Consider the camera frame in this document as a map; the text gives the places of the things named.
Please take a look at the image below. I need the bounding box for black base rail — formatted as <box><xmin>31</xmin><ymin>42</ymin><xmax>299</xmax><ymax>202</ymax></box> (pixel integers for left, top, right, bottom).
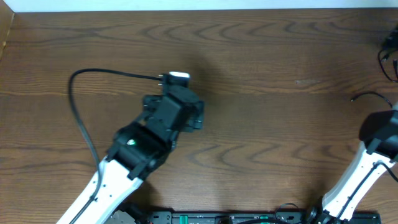
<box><xmin>114</xmin><ymin>202</ymin><xmax>382</xmax><ymax>224</ymax></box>

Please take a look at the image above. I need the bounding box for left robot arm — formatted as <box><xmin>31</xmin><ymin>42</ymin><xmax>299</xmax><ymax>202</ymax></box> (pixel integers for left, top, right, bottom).
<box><xmin>59</xmin><ymin>85</ymin><xmax>204</xmax><ymax>223</ymax></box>

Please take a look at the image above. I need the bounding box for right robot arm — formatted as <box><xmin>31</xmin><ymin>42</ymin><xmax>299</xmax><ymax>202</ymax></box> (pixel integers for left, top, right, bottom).
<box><xmin>305</xmin><ymin>105</ymin><xmax>397</xmax><ymax>223</ymax></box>

